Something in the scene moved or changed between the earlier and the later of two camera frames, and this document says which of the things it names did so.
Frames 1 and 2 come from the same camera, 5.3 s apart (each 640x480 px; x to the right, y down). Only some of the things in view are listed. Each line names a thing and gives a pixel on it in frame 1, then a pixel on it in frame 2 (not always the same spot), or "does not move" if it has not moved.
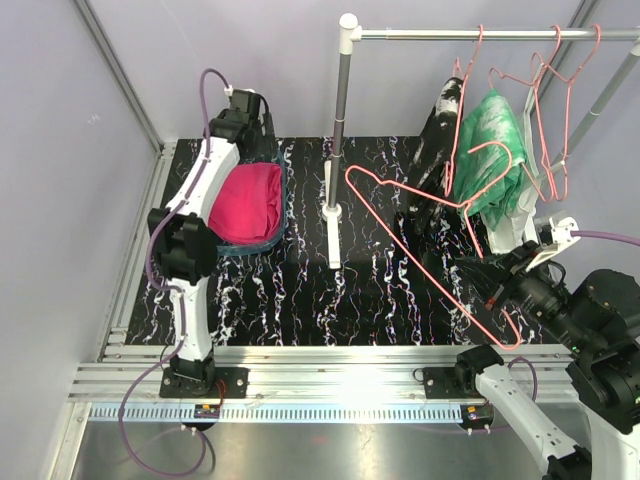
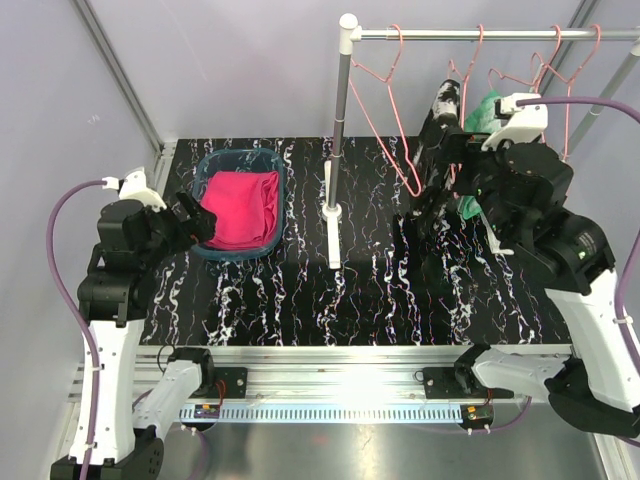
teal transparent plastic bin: (248, 215) does not move
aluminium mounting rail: (289, 384) does not move
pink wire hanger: (452, 200) → (418, 192)
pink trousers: (247, 205) does not move
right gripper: (498, 275) → (458, 147)
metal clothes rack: (351, 33) does not move
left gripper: (264, 145) → (198, 228)
